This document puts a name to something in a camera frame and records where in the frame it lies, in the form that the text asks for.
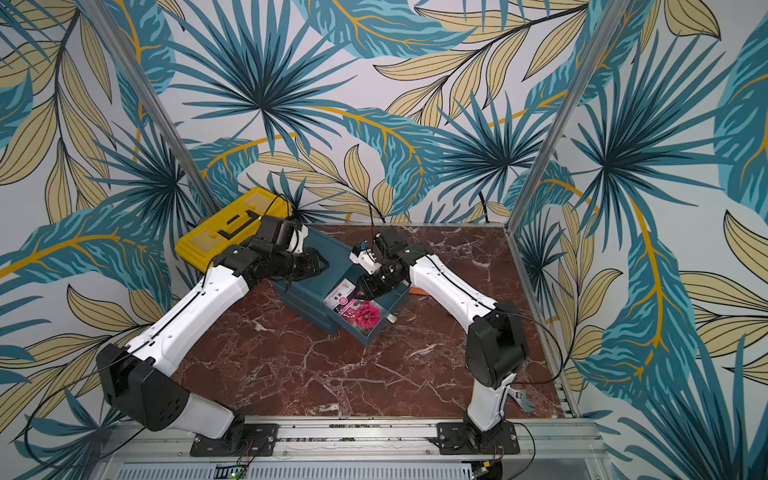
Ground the left aluminium corner post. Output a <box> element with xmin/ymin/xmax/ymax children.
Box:
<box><xmin>79</xmin><ymin>0</ymin><xmax>220</xmax><ymax>216</ymax></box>

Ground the orange white seed bag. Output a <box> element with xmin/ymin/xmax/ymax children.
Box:
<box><xmin>409</xmin><ymin>287</ymin><xmax>430</xmax><ymax>296</ymax></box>

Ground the pink flower seed bag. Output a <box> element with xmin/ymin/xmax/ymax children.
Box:
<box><xmin>323</xmin><ymin>279</ymin><xmax>381</xmax><ymax>334</ymax></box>

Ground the yellow black toolbox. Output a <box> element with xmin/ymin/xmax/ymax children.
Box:
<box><xmin>175</xmin><ymin>187</ymin><xmax>292</xmax><ymax>272</ymax></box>

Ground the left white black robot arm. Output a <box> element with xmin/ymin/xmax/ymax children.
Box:
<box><xmin>96</xmin><ymin>245</ymin><xmax>329</xmax><ymax>440</ymax></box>

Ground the aluminium corner post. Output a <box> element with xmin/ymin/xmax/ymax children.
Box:
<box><xmin>79</xmin><ymin>0</ymin><xmax>220</xmax><ymax>216</ymax></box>
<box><xmin>505</xmin><ymin>0</ymin><xmax>629</xmax><ymax>235</ymax></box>

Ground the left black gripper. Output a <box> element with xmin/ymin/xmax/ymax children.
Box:
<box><xmin>273</xmin><ymin>247</ymin><xmax>330</xmax><ymax>284</ymax></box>

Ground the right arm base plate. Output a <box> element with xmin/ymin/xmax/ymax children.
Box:
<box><xmin>432</xmin><ymin>419</ymin><xmax>520</xmax><ymax>455</ymax></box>

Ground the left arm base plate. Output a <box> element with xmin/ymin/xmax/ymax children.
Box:
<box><xmin>190</xmin><ymin>422</ymin><xmax>279</xmax><ymax>458</ymax></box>

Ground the aluminium front rail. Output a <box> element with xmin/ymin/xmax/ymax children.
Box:
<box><xmin>89</xmin><ymin>417</ymin><xmax>616</xmax><ymax>479</ymax></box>

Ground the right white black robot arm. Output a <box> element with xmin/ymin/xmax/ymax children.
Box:
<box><xmin>349</xmin><ymin>245</ymin><xmax>529</xmax><ymax>433</ymax></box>

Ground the teal three-drawer cabinet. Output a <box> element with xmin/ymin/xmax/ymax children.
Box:
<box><xmin>273</xmin><ymin>228</ymin><xmax>364</xmax><ymax>336</ymax></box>

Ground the teal top drawer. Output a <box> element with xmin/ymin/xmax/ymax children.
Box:
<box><xmin>323</xmin><ymin>265</ymin><xmax>409</xmax><ymax>346</ymax></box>

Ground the right aluminium corner post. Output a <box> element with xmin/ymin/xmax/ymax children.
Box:
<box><xmin>505</xmin><ymin>0</ymin><xmax>629</xmax><ymax>235</ymax></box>

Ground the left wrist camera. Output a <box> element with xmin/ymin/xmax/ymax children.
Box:
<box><xmin>255</xmin><ymin>215</ymin><xmax>309</xmax><ymax>254</ymax></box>

